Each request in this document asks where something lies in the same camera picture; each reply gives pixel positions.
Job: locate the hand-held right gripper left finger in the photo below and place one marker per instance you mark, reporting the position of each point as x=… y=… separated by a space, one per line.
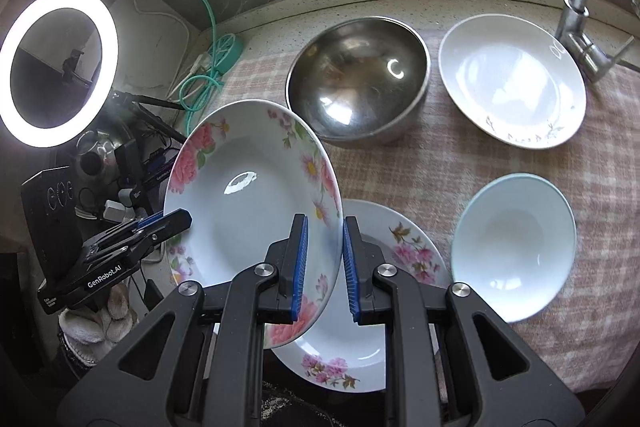
x=299 y=267

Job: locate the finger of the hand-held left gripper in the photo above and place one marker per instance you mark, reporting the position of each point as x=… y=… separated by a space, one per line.
x=172 y=222

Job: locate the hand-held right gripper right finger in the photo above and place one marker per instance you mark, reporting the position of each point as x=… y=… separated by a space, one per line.
x=350 y=267

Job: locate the pink floral plate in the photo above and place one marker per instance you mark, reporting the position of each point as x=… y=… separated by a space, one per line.
x=250 y=217
x=325 y=357

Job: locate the white bowl with blue outside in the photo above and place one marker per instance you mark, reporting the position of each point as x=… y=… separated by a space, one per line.
x=515 y=247

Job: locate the stainless steel bowl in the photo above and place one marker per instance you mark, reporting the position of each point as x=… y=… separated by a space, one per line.
x=350 y=82

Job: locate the white plate with grey print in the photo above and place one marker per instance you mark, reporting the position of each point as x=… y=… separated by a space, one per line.
x=510 y=77

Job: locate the person's left hand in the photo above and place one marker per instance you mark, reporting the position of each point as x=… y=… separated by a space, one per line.
x=100 y=322

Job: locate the black box with sockets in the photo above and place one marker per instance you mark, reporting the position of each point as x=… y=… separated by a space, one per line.
x=50 y=227

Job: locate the round metal pot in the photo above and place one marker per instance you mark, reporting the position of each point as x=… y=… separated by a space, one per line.
x=97 y=154

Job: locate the black tripod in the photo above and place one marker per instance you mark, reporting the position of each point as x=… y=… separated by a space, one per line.
x=150 y=114

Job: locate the white plug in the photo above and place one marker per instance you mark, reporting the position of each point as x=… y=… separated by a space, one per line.
x=198 y=62

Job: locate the black phone holder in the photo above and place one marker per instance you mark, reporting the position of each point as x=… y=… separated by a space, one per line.
x=74 y=67

